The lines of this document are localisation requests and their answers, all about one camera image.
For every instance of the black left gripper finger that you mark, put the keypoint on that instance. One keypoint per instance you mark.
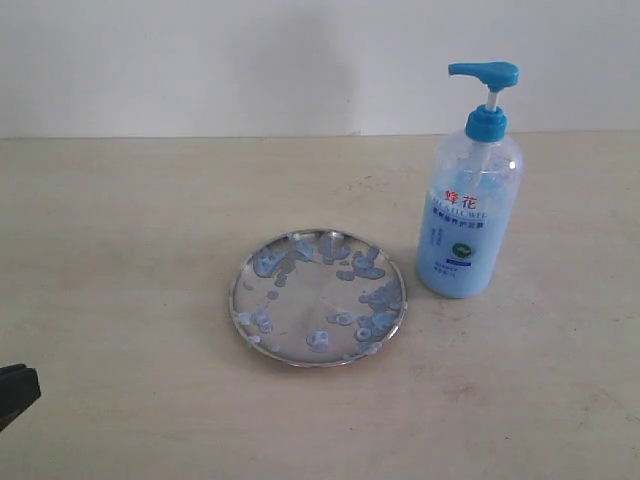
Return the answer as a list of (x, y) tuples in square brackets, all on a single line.
[(19, 389)]

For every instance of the blue pump lotion bottle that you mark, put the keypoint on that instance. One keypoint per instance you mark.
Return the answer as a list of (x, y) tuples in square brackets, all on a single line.
[(470, 196)]

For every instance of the round stainless steel plate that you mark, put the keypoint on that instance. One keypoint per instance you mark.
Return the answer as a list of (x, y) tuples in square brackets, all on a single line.
[(318, 298)]

